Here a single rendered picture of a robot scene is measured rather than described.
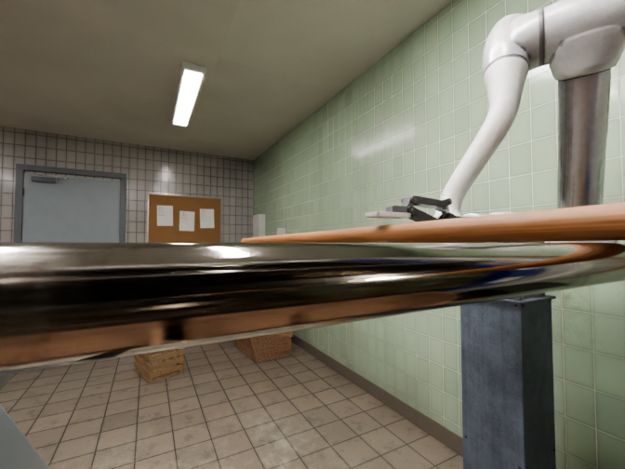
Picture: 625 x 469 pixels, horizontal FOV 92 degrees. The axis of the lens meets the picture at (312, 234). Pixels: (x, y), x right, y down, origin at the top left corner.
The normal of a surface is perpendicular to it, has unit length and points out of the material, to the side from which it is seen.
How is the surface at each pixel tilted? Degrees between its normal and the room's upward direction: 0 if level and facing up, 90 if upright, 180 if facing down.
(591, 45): 123
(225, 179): 90
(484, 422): 90
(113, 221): 90
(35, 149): 90
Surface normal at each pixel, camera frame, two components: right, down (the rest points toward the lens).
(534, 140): -0.88, -0.01
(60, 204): 0.47, -0.03
